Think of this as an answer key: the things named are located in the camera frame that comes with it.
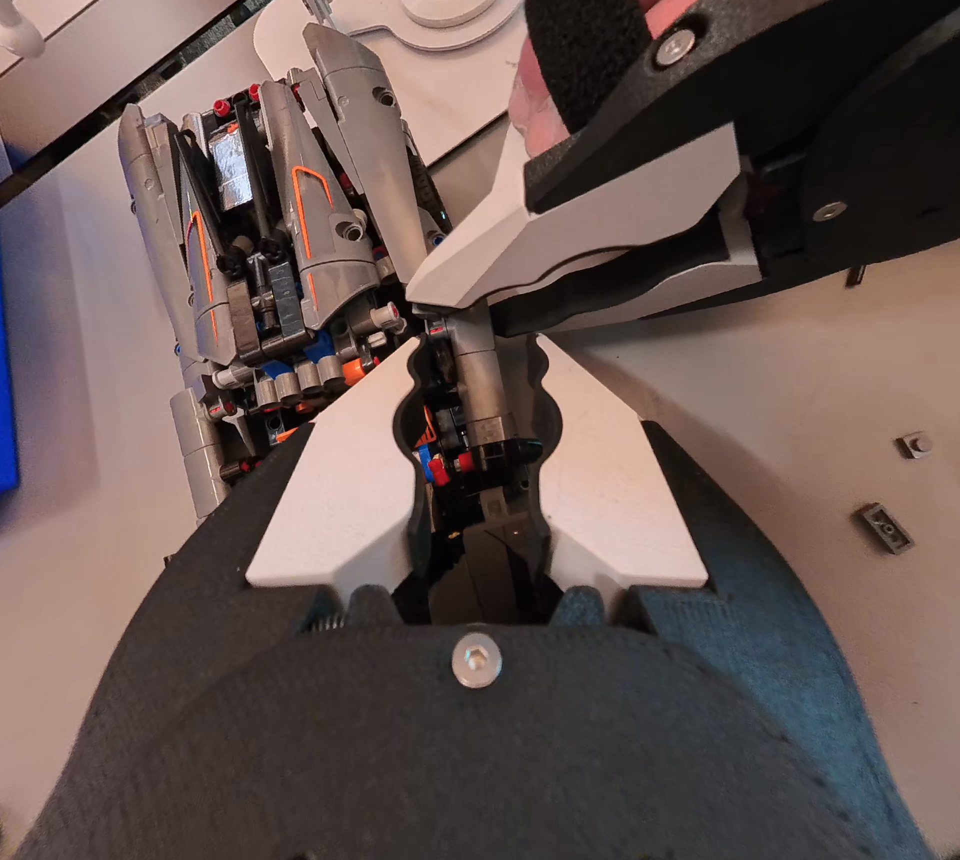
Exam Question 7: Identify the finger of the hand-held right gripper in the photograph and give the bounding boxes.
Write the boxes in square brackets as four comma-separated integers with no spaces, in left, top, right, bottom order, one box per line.
[489,217,764,339]
[405,123,753,311]

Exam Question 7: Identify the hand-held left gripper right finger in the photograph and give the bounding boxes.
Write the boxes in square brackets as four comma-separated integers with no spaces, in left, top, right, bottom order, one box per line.
[532,335,710,593]

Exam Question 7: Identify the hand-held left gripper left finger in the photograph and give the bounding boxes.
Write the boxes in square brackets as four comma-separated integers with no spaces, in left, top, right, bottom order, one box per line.
[245,337,434,623]

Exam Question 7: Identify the grey lego car model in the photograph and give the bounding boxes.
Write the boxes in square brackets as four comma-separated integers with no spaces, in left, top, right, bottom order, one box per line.
[116,22,560,625]

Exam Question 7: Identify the scattered small lego pieces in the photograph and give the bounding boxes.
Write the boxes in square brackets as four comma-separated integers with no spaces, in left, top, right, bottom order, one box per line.
[855,431,937,555]

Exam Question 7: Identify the blue plastic storage bin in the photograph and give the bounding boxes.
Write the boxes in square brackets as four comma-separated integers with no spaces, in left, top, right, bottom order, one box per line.
[0,147,20,494]

